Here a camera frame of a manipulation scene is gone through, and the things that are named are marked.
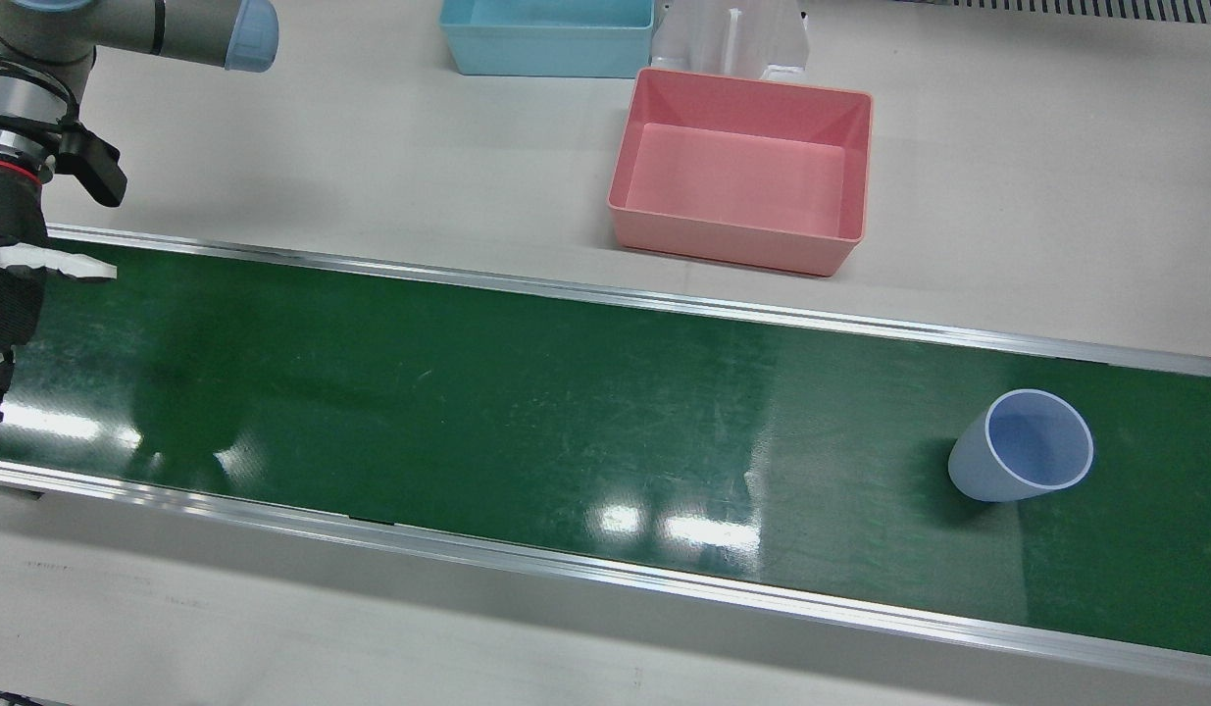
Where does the right robot hand grey white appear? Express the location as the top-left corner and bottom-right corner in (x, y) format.
(0, 157), (118, 467)

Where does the light blue plastic box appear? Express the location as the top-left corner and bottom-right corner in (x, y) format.
(438, 0), (657, 79)

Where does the grey ribbed floor mat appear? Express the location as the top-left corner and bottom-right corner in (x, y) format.
(894, 0), (1211, 25)

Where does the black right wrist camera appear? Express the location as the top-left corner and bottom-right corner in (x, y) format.
(54, 126), (128, 207)

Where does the green conveyor belt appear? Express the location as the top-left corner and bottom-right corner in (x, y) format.
(0, 218), (1211, 687)

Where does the light blue plastic cup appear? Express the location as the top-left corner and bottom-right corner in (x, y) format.
(948, 389), (1095, 503)

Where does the white plastic stand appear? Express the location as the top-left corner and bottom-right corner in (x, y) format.
(650, 0), (812, 84)

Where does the pink plastic box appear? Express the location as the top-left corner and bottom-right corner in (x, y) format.
(607, 67), (875, 278)

